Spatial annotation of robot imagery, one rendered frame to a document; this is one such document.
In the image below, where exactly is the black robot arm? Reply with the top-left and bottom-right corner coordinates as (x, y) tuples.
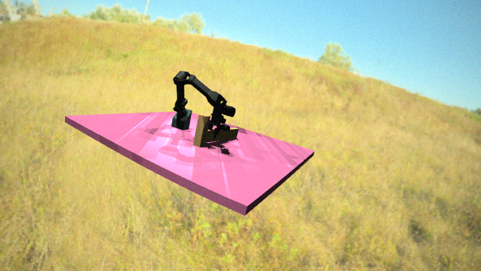
(173, 71), (236, 118)

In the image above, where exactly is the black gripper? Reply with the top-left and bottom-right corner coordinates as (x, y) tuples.
(208, 112), (230, 139)

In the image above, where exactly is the brown wooden post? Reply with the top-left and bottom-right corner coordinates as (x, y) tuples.
(193, 113), (211, 147)

